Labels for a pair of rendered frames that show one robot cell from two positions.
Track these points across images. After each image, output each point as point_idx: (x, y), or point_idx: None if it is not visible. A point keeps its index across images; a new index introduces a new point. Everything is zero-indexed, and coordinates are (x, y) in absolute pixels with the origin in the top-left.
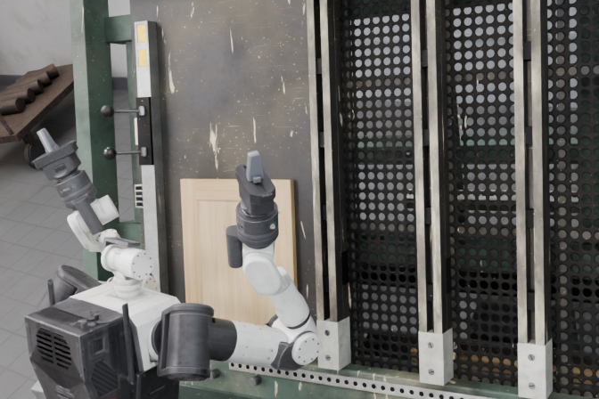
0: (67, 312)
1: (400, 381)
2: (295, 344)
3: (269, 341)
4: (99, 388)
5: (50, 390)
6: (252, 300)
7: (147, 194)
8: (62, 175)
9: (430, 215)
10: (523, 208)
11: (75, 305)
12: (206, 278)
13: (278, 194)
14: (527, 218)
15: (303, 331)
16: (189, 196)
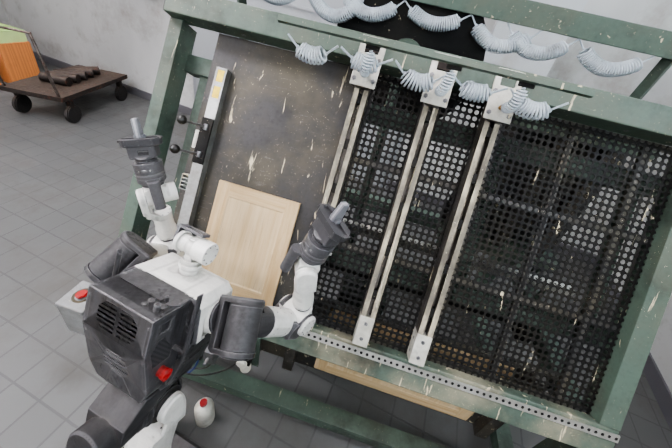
0: (135, 286)
1: (338, 339)
2: (303, 324)
3: (289, 322)
4: (154, 361)
5: (96, 348)
6: (249, 268)
7: (191, 182)
8: (143, 159)
9: (388, 251)
10: (444, 263)
11: (142, 278)
12: (219, 246)
13: (289, 209)
14: (444, 268)
15: (308, 315)
16: (223, 192)
